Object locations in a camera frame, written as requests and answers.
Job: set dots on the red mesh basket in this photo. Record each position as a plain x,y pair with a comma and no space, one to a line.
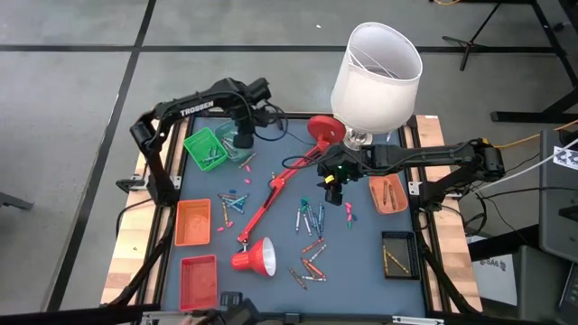
198,282

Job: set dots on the tan brown crayon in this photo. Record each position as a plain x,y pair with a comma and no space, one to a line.
247,160

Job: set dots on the red-orange crayon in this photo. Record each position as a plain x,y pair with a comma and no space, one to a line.
314,269

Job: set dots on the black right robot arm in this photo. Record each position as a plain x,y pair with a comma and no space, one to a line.
429,155

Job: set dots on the teal eraser cap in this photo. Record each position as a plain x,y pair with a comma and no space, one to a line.
304,201

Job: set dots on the grey cabinet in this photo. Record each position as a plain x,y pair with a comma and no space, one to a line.
557,216

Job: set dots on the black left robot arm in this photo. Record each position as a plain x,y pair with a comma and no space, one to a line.
196,108

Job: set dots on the teal plastic bin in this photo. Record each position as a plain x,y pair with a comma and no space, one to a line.
223,131

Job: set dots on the red desk lamp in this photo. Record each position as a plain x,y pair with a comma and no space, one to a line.
327,128

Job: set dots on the black tripod stand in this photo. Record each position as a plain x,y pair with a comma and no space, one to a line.
472,44

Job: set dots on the red-brown crayon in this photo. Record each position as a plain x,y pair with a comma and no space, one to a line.
228,196

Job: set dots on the black mesh basket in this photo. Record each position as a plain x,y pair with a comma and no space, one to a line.
402,241

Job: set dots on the yellow crayon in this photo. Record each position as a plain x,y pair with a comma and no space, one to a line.
224,214
398,262
385,259

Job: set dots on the white cardboard box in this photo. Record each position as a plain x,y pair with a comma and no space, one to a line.
492,280

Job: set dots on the orange plastic bin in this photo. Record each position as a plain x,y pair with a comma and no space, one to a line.
381,208

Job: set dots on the orange crayon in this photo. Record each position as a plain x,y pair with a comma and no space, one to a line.
313,245

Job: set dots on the green mesh basket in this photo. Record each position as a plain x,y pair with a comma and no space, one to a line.
198,144

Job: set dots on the dark grey tower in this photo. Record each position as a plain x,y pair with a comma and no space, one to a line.
537,284

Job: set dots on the black rig beam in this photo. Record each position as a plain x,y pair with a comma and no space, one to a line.
68,316

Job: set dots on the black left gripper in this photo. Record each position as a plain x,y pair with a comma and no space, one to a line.
245,131

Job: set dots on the grey furniture foot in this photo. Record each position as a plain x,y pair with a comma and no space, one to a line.
15,201

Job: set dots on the wooden side board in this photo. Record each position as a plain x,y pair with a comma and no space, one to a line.
454,253
128,253

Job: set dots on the person's hand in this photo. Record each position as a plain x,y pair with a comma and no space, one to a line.
189,321

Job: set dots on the black desk frame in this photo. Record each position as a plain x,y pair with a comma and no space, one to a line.
533,116

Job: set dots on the orange mesh basket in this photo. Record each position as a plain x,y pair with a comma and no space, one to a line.
192,223

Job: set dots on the black-white marker tag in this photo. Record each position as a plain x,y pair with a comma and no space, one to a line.
566,158

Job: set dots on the white-shade table lamp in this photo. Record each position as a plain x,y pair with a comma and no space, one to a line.
375,90

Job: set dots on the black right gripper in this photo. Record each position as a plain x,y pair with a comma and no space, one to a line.
341,162

